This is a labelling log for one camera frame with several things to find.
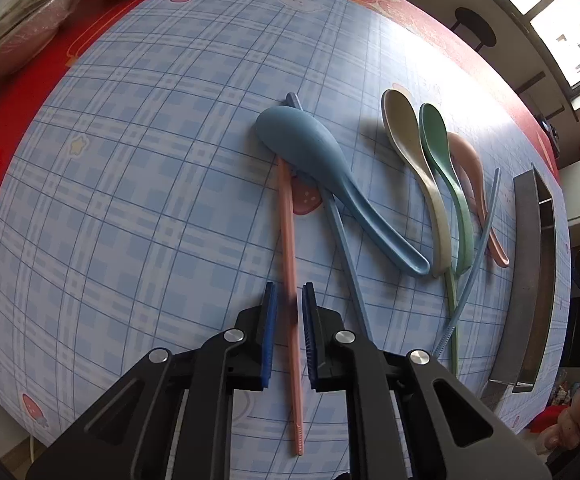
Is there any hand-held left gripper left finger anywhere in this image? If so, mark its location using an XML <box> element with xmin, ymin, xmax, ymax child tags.
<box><xmin>24</xmin><ymin>281</ymin><xmax>277</xmax><ymax>480</ymax></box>

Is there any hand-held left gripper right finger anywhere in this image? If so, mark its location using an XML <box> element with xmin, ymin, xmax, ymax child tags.
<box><xmin>302</xmin><ymin>282</ymin><xmax>553</xmax><ymax>480</ymax></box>

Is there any rectangular metal container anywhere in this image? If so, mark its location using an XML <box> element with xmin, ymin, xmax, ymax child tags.
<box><xmin>487</xmin><ymin>164</ymin><xmax>557</xmax><ymax>393</ymax></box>

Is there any blue chopstick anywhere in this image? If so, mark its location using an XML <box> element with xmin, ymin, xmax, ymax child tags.
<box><xmin>431</xmin><ymin>167</ymin><xmax>502</xmax><ymax>361</ymax></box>
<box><xmin>285</xmin><ymin>92</ymin><xmax>375</xmax><ymax>348</ymax></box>

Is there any pink chopstick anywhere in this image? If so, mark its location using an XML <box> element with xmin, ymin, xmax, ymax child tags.
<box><xmin>276</xmin><ymin>157</ymin><xmax>305</xmax><ymax>457</ymax></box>

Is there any green spoon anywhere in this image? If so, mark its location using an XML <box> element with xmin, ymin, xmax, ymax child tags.
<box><xmin>418</xmin><ymin>102</ymin><xmax>475</xmax><ymax>276</ymax></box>

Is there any person's right hand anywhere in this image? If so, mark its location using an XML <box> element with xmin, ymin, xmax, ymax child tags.
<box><xmin>542</xmin><ymin>350</ymin><xmax>580</xmax><ymax>456</ymax></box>

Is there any green chopstick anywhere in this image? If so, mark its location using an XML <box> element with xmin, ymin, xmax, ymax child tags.
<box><xmin>445</xmin><ymin>270</ymin><xmax>463</xmax><ymax>376</ymax></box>

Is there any small black device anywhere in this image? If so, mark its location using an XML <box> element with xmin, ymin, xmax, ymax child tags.
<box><xmin>542</xmin><ymin>120</ymin><xmax>561</xmax><ymax>153</ymax></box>

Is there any blue plaid table mat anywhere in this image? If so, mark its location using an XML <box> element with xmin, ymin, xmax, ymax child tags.
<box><xmin>0</xmin><ymin>0</ymin><xmax>571</xmax><ymax>461</ymax></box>

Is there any pink spoon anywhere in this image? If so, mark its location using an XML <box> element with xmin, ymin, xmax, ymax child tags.
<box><xmin>447</xmin><ymin>132</ymin><xmax>511</xmax><ymax>267</ymax></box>

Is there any dark wooden chair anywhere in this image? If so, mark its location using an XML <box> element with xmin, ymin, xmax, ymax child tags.
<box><xmin>515</xmin><ymin>72</ymin><xmax>580</xmax><ymax>123</ymax></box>

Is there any blue spoon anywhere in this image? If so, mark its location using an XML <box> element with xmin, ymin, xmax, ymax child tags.
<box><xmin>255</xmin><ymin>105</ymin><xmax>431</xmax><ymax>277</ymax></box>

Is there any beige spoon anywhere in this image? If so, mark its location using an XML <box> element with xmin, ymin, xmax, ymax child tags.
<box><xmin>381</xmin><ymin>89</ymin><xmax>453</xmax><ymax>279</ymax></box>

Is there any window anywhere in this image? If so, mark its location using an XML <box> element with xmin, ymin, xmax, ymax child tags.
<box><xmin>470</xmin><ymin>0</ymin><xmax>580</xmax><ymax>111</ymax></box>

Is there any black round stool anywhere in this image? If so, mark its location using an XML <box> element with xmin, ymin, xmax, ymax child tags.
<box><xmin>452</xmin><ymin>7</ymin><xmax>498</xmax><ymax>51</ymax></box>

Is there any red printed tablecloth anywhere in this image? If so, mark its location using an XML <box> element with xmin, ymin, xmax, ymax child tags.
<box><xmin>0</xmin><ymin>0</ymin><xmax>563</xmax><ymax>386</ymax></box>

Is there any plastic-wrapped pink bowl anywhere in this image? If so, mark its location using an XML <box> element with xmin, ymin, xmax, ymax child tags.
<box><xmin>0</xmin><ymin>0</ymin><xmax>88</xmax><ymax>86</ymax></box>

